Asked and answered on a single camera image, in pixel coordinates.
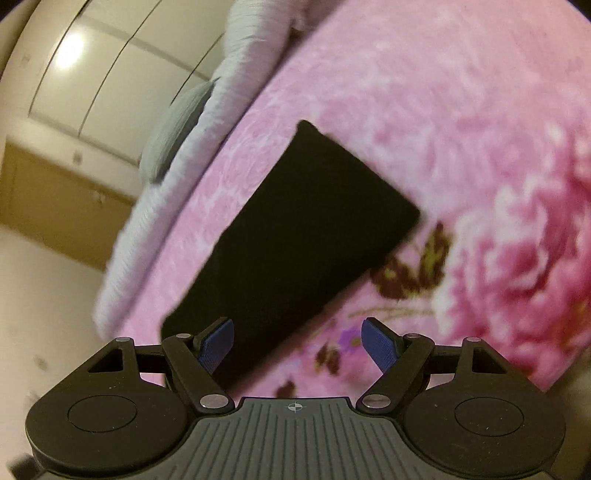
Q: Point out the pink floral blanket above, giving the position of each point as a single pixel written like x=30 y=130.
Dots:
x=415 y=152

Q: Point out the wooden cabinet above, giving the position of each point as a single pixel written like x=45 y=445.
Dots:
x=55 y=203

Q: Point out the black garment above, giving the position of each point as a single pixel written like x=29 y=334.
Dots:
x=295 y=240

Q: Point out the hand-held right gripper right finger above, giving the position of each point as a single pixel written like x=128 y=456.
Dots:
x=379 y=344

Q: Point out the white wardrobe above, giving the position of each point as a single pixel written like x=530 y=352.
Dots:
x=92 y=64

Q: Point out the grey pillow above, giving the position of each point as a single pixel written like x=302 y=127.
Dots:
x=173 y=131

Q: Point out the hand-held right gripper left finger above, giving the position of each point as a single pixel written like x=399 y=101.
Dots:
x=217 y=344

